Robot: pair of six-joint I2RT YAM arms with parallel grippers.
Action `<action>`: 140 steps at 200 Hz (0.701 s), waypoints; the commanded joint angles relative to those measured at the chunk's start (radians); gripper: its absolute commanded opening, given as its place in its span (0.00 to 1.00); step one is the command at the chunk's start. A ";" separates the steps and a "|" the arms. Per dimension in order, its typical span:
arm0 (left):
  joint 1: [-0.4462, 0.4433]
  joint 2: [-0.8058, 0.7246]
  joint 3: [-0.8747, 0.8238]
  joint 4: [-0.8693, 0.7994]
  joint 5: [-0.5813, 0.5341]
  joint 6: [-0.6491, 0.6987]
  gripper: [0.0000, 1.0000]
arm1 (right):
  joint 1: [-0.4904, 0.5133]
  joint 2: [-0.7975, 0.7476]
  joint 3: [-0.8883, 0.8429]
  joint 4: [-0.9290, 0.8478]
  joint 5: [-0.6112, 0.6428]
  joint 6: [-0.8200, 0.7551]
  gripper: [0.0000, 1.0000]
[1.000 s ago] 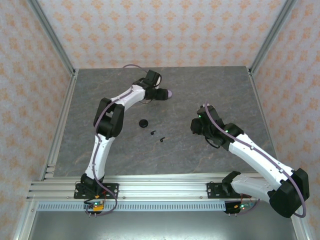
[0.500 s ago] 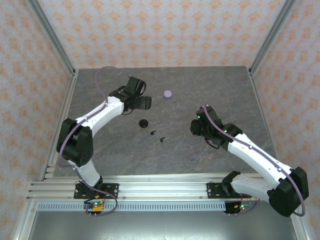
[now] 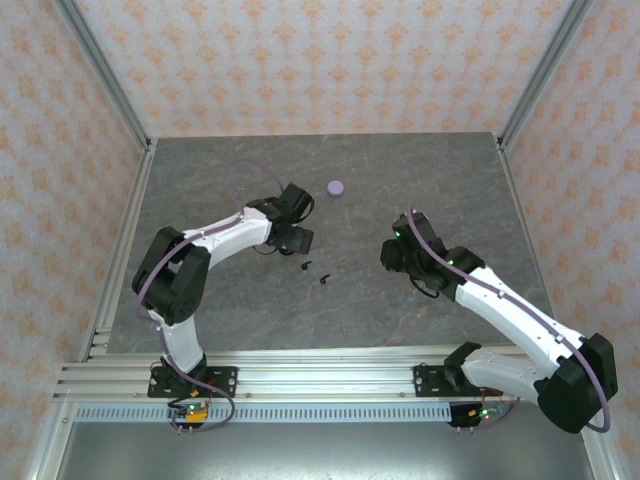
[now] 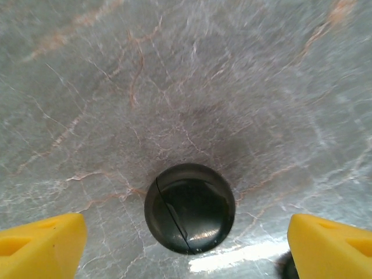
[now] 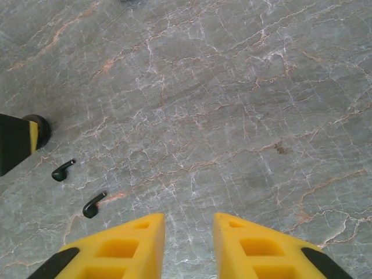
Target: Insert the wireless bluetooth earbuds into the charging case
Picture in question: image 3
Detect grey metal lower panel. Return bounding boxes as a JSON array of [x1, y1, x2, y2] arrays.
[[49, 422, 601, 480]]

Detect aluminium table side rail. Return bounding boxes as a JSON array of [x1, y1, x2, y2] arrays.
[[78, 138, 159, 362], [494, 134, 584, 341]]

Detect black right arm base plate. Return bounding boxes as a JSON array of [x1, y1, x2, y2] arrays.
[[412, 364, 454, 400]]

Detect long aluminium base rail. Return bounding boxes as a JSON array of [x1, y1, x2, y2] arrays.
[[53, 348, 604, 404]]

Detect slotted grey cable duct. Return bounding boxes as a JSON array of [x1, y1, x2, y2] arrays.
[[73, 403, 501, 425]]

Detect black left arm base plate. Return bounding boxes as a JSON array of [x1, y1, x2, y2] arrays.
[[147, 366, 240, 400]]

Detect aluminium corner post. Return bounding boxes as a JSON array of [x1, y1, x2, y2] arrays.
[[497, 0, 597, 151], [52, 0, 154, 154]]

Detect aluminium lower frame bar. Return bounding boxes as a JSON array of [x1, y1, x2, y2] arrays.
[[27, 399, 76, 480], [574, 404, 621, 480]]

